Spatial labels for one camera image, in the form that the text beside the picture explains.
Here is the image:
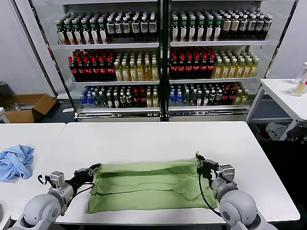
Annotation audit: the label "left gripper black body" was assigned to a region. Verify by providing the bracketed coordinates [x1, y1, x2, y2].
[68, 168, 95, 190]

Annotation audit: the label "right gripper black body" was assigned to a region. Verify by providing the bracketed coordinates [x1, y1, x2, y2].
[196, 158, 221, 180]

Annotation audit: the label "light green t-shirt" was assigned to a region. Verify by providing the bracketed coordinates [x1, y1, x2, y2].
[86, 150, 219, 214]

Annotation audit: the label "crumpled light blue shirt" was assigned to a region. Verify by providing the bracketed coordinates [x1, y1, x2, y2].
[0, 144, 35, 184]

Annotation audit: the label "crumpled pale cloth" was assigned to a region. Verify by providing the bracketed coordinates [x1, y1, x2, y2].
[265, 122, 288, 141]

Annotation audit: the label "open brown cardboard box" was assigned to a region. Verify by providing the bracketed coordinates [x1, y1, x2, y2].
[0, 93, 58, 123]

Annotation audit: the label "yellow juice bottle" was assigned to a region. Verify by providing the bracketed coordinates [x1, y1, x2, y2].
[215, 57, 223, 79]
[251, 57, 260, 79]
[136, 60, 144, 81]
[223, 57, 230, 79]
[237, 57, 245, 79]
[143, 60, 152, 81]
[129, 60, 137, 81]
[151, 60, 159, 81]
[244, 57, 252, 79]
[121, 60, 129, 81]
[230, 57, 237, 79]
[114, 60, 122, 81]

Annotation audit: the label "silver metal bars bundle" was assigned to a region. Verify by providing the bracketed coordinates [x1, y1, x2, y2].
[14, 102, 33, 111]

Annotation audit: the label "black round stool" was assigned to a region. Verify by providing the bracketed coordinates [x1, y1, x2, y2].
[286, 126, 307, 144]

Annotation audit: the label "small white table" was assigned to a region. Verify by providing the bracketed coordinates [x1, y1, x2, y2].
[0, 107, 10, 123]

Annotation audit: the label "white side table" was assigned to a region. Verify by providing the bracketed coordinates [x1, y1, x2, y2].
[246, 78, 307, 141]

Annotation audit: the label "glass door drink cabinet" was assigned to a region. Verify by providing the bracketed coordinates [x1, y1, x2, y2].
[163, 0, 299, 123]
[13, 0, 166, 123]

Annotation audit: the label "clear jar yellowish contents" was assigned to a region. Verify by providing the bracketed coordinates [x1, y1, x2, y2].
[292, 80, 307, 97]

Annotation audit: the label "green-cap dark tea bottle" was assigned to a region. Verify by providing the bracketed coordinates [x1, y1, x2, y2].
[170, 16, 179, 42]
[205, 16, 214, 42]
[55, 20, 64, 46]
[81, 20, 90, 46]
[97, 20, 107, 46]
[179, 16, 188, 42]
[188, 16, 197, 42]
[197, 16, 206, 42]
[64, 20, 72, 46]
[213, 16, 222, 42]
[89, 20, 98, 46]
[72, 20, 82, 46]

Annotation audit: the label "clear glass bottle white cap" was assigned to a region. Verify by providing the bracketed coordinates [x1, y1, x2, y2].
[298, 61, 307, 83]

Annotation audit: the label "white-cap dark drink bottle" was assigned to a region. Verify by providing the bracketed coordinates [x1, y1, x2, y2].
[140, 17, 149, 38]
[247, 14, 256, 39]
[106, 17, 115, 38]
[122, 17, 131, 38]
[148, 17, 158, 38]
[238, 14, 248, 39]
[230, 14, 239, 39]
[255, 14, 264, 39]
[264, 14, 273, 39]
[131, 17, 140, 38]
[114, 17, 123, 38]
[222, 14, 231, 39]

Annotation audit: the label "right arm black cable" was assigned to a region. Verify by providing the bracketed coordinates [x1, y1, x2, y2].
[198, 172, 223, 218]

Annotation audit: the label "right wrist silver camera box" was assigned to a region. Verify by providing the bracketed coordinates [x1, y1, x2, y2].
[219, 164, 236, 184]

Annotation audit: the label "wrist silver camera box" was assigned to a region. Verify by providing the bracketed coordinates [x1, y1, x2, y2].
[49, 171, 66, 187]
[219, 164, 236, 184]

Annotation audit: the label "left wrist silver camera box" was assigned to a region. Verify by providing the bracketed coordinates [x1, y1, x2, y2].
[49, 171, 66, 187]

